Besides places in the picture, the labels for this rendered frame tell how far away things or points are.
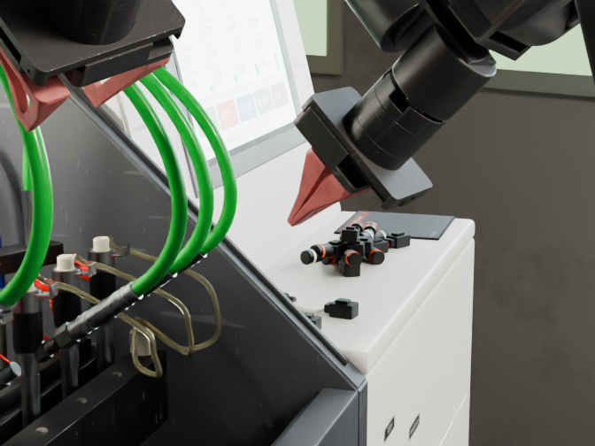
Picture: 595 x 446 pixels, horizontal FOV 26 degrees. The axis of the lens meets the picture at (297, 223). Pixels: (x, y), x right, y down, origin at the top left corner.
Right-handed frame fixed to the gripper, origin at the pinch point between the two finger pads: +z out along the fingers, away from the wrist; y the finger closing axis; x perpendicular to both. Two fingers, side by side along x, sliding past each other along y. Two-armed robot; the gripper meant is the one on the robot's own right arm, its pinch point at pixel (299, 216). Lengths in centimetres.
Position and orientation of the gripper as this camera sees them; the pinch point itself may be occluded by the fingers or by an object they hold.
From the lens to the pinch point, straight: 100.9
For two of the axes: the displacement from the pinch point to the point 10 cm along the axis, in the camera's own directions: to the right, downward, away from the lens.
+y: -6.1, -7.7, 2.0
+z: -6.0, 6.1, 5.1
